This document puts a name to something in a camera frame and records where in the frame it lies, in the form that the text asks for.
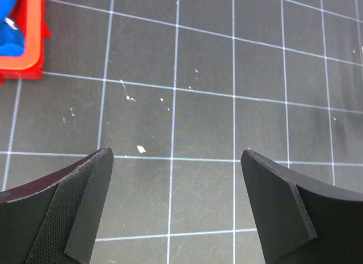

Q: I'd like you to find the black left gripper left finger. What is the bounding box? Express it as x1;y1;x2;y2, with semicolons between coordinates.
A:
1;148;114;263

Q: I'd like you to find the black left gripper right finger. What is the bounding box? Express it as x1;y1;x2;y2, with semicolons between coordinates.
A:
240;150;362;263

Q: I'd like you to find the blue towel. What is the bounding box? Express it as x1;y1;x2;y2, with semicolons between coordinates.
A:
1;0;24;57

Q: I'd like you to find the black grid cutting mat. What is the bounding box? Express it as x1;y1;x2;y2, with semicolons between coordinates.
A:
1;0;362;263

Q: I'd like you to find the red plastic bin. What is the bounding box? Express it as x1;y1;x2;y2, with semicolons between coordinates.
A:
1;0;50;80

